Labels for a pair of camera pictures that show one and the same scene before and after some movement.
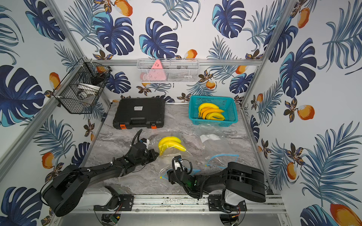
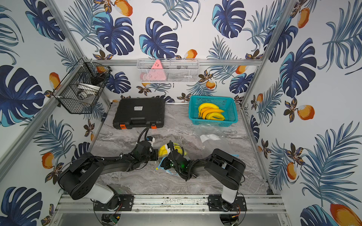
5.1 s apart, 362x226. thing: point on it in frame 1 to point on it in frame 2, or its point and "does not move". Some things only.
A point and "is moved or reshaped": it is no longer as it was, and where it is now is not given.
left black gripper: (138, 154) does not move
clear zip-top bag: (168, 145) is moved or reshaped
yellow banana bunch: (207, 105) does not move
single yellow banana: (214, 116) does not move
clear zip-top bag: (218, 145) does not move
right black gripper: (169, 174) to (164, 163)
